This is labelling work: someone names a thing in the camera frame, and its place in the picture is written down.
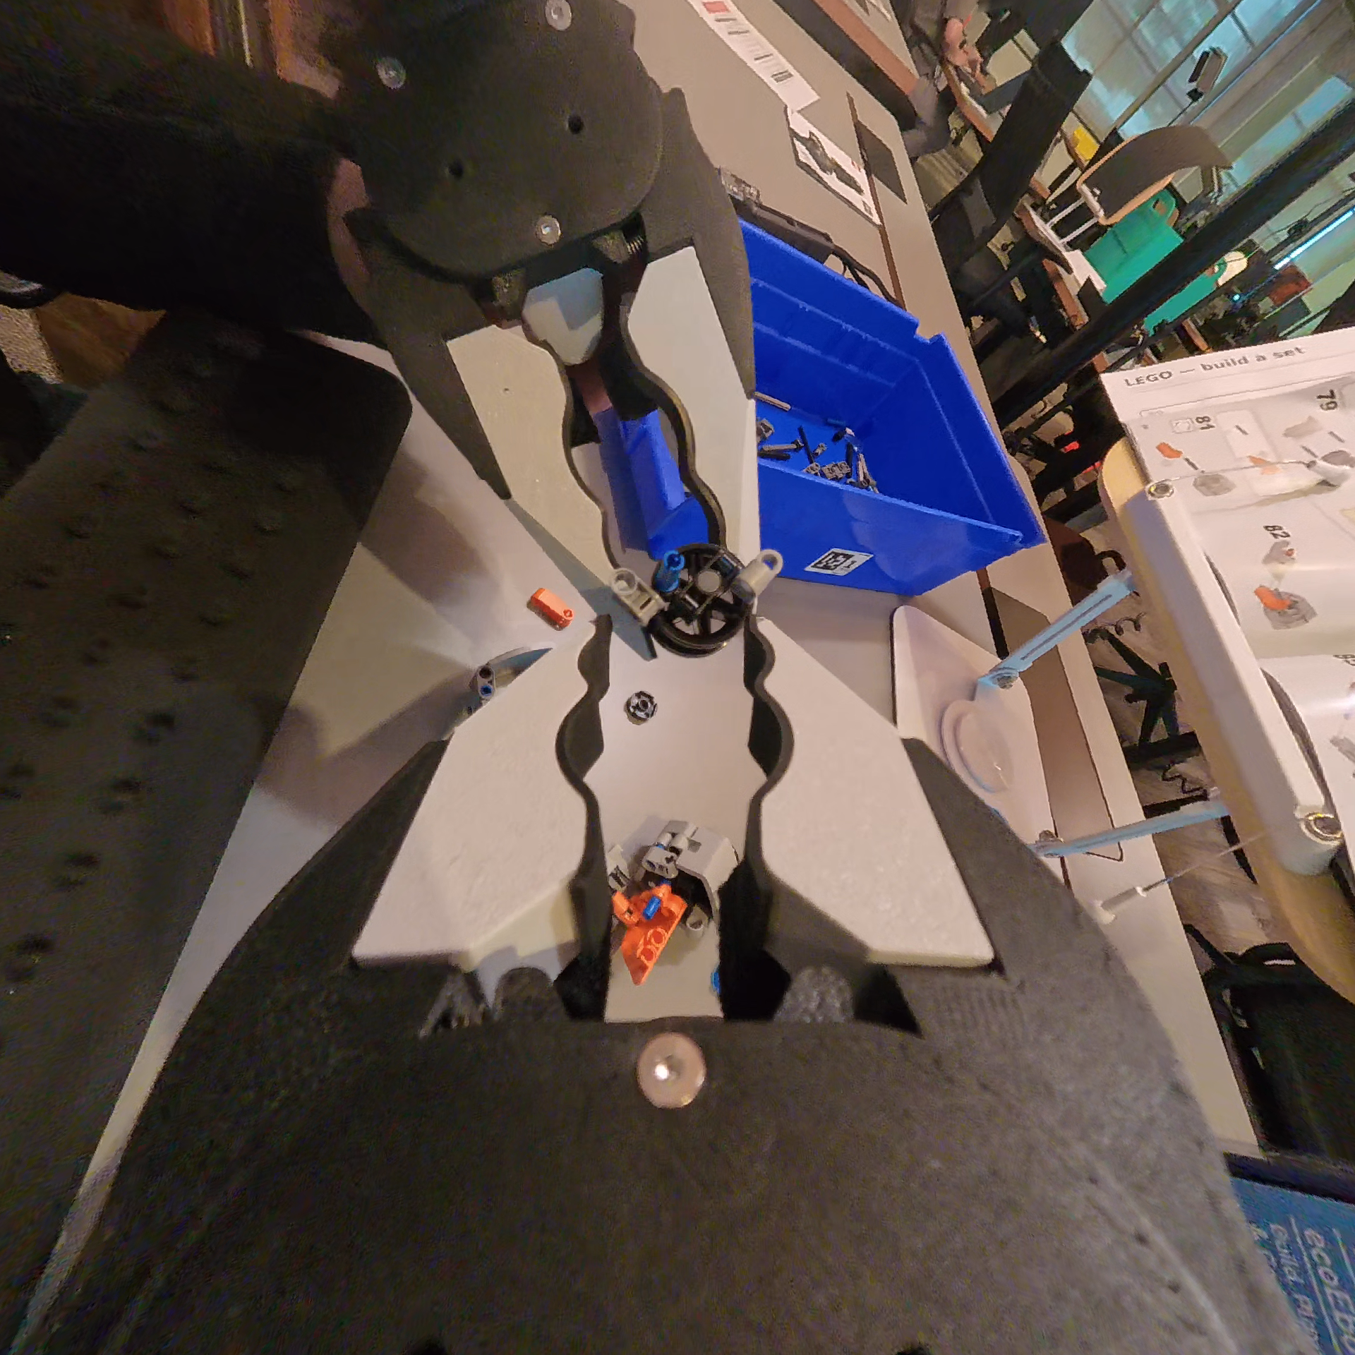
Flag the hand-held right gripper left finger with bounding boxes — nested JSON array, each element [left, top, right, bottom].
[[352, 617, 616, 973]]

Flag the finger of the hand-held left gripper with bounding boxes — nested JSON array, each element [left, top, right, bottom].
[[626, 246, 764, 561], [444, 324, 660, 663]]

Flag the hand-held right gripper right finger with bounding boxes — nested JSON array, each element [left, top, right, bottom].
[[744, 619, 999, 975]]

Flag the grey curved panel block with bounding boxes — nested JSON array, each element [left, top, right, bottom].
[[444, 645, 554, 741]]

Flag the grey block module orange part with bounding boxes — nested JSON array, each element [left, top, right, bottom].
[[606, 817, 742, 987]]

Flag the black round core blue pin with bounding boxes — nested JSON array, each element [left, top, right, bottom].
[[612, 541, 788, 659]]

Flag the person's left forearm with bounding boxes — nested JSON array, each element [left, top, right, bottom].
[[0, 0, 372, 340]]

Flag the small dark block parts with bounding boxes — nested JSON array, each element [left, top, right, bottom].
[[754, 391, 880, 493]]

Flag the black and white sheet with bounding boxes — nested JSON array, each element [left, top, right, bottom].
[[786, 106, 882, 226]]

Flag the blue plastic bin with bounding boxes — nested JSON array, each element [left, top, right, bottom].
[[594, 216, 1049, 599]]

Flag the white zip tie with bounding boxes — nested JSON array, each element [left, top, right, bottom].
[[1095, 835, 1271, 925]]

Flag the white printed paper sheet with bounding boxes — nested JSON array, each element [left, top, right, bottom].
[[688, 0, 822, 108]]

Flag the small black mat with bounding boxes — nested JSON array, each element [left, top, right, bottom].
[[850, 116, 910, 202]]

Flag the black high back chair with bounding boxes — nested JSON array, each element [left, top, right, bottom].
[[985, 42, 1097, 214]]

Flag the white instruction sheet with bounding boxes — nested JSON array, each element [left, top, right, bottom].
[[1101, 328, 1355, 879]]

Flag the blue robot kit box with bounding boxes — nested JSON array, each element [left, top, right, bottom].
[[1227, 1153, 1355, 1355]]

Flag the black cabled adapter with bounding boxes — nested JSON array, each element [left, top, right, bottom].
[[720, 170, 902, 308]]

